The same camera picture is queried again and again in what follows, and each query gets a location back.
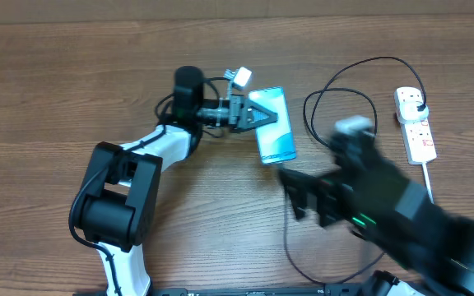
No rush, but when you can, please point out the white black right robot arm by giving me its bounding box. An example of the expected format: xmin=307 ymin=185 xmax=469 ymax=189
xmin=278 ymin=130 xmax=474 ymax=295

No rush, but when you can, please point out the black USB charging cable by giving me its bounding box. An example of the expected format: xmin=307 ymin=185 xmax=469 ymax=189
xmin=276 ymin=56 xmax=429 ymax=285

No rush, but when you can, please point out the Galaxy smartphone blue screen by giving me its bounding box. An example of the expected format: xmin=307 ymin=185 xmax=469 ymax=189
xmin=249 ymin=87 xmax=296 ymax=164

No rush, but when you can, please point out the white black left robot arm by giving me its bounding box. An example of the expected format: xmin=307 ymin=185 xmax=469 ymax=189
xmin=68 ymin=66 xmax=279 ymax=295

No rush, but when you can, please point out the white charger plug adapter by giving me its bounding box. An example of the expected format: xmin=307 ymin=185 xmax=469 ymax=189
xmin=397 ymin=101 xmax=430 ymax=124

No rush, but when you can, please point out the brown cardboard backdrop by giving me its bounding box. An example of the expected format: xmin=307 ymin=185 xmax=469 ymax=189
xmin=0 ymin=0 xmax=474 ymax=24

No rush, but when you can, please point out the white power strip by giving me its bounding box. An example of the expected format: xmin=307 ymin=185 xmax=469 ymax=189
xmin=393 ymin=86 xmax=437 ymax=164

